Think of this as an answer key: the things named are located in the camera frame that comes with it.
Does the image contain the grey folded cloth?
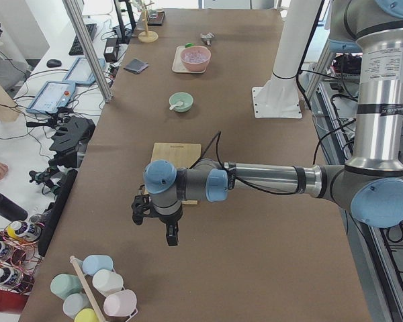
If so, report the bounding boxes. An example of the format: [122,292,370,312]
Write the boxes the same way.
[124,58,149,74]

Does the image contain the black computer mouse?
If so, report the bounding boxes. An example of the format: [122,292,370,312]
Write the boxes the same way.
[46,59,62,68]

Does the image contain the copper wire bottle rack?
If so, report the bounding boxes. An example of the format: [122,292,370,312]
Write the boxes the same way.
[0,221,44,295]

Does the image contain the pink cup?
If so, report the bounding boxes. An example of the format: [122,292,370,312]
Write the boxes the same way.
[103,289,138,317]

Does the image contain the oolong tea bottle near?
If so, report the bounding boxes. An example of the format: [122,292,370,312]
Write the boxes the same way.
[0,267,23,289]

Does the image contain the mint green bowl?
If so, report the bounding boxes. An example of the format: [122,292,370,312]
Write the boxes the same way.
[169,92,193,113]

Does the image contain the light blue cup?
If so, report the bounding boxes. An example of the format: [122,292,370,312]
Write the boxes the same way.
[82,255,114,276]

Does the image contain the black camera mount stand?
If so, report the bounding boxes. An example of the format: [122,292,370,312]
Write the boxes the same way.
[26,114,95,168]

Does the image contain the oolong tea bottle far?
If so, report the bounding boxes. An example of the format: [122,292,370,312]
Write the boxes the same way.
[7,221,42,242]

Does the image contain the oolong tea bottle middle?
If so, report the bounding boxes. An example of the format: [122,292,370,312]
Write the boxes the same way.
[0,241,26,264]

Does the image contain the teach pendant tablet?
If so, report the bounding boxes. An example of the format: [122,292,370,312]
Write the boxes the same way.
[26,81,76,115]
[62,57,95,86]

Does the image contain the far teach pendant tablet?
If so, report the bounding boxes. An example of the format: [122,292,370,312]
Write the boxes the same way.
[62,57,95,86]

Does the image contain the white ceramic spoon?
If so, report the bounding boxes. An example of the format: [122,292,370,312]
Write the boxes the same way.
[169,101,183,110]

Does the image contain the black thermos bottle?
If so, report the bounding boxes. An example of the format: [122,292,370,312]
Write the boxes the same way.
[0,193,28,221]

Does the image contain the pink bowl of ice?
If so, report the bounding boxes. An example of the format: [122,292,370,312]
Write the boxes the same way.
[180,46,211,72]

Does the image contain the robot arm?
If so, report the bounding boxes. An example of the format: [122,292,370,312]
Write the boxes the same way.
[132,1,403,246]

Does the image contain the white cup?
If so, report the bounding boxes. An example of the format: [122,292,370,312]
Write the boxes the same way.
[92,269,124,297]

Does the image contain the cream serving tray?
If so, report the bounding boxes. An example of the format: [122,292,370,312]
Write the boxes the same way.
[172,46,212,74]

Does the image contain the aluminium frame post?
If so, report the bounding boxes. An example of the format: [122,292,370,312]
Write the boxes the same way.
[62,0,113,103]

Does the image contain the black foam bar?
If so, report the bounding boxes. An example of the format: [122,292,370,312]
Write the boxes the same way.
[38,170,78,257]

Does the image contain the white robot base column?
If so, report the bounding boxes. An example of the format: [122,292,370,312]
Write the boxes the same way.
[252,0,324,119]

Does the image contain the oolong tea bottle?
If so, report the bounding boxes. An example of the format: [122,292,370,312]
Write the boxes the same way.
[0,267,23,289]
[7,221,42,242]
[0,241,26,264]

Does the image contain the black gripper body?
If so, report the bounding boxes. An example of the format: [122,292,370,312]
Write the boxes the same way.
[158,211,183,231]

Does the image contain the white wire cup rack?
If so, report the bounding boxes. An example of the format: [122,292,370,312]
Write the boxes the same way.
[72,262,138,321]

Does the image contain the near teach pendant tablet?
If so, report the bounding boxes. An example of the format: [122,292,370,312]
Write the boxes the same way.
[26,81,76,115]

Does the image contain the metal ice scoop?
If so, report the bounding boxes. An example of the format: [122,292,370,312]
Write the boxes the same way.
[200,32,215,46]

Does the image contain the yellow cup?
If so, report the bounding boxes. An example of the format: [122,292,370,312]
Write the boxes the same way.
[74,308,99,322]

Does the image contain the mint green cup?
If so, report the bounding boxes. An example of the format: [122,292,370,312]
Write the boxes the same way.
[50,274,83,300]

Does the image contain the wooden cutting board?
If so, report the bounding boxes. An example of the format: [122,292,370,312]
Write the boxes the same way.
[142,142,203,206]

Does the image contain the black keyboard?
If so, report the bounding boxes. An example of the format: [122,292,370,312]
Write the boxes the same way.
[69,23,98,56]

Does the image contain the grey cup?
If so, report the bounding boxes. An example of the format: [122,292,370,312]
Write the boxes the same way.
[62,293,91,319]

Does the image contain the wooden mug tree stand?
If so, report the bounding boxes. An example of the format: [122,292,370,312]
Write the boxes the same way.
[133,0,159,43]

